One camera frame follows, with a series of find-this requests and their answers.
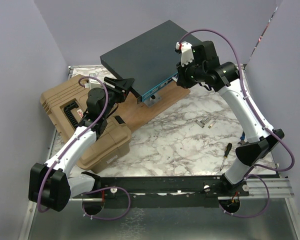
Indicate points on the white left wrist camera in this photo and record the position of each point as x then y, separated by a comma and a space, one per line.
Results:
91, 84

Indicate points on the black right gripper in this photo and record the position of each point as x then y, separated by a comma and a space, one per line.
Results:
182, 79

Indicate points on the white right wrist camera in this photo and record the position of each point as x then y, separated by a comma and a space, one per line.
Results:
185, 49

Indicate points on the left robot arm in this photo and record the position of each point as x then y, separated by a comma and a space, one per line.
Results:
50, 184

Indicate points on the silver metal switch stand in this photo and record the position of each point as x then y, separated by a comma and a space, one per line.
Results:
152, 100

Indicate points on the wooden base board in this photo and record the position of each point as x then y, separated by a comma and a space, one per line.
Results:
136, 115

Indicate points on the dark grey network switch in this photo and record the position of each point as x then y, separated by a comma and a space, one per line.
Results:
150, 59

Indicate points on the silver sfp module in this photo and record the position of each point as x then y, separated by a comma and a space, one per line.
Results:
200, 123
209, 124

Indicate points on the black yellow screwdriver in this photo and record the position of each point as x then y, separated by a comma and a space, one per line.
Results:
226, 153

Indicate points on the black metal mounting rail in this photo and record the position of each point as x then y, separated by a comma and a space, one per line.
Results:
165, 191

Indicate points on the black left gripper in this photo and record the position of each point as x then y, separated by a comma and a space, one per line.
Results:
124, 84

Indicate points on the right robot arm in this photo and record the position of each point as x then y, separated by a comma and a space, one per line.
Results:
199, 64

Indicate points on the tan plastic tool case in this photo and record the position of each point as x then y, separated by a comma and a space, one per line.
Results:
65, 105

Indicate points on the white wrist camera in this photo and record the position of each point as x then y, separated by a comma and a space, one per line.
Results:
91, 84
185, 49

